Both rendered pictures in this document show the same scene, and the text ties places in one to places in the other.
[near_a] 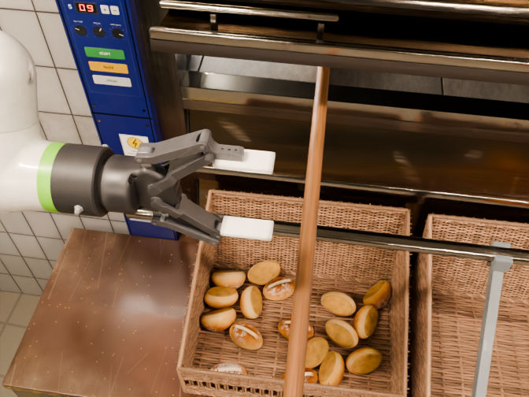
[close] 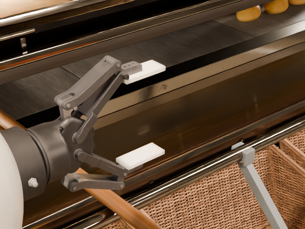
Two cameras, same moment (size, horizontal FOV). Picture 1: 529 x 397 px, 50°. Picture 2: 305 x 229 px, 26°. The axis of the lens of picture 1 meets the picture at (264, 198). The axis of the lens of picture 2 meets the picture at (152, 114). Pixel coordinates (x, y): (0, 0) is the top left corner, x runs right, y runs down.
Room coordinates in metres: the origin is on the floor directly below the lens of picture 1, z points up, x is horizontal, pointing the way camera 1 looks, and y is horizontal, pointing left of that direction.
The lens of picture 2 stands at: (-0.11, 0.62, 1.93)
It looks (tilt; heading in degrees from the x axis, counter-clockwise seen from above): 28 degrees down; 312
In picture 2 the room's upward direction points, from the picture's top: straight up
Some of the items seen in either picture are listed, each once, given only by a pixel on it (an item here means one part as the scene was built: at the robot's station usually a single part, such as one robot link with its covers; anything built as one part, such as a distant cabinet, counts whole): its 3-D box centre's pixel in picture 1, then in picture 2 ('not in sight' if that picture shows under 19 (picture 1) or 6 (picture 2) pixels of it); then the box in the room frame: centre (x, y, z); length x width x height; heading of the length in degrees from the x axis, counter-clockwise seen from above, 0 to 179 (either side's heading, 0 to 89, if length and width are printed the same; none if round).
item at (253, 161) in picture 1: (244, 160); (139, 71); (0.45, 0.02, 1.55); 0.07 x 0.03 x 0.01; 82
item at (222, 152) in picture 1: (221, 146); (124, 64); (0.46, 0.05, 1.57); 0.05 x 0.01 x 0.03; 82
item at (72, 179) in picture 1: (90, 178); (9, 165); (0.49, 0.23, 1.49); 0.12 x 0.06 x 0.09; 172
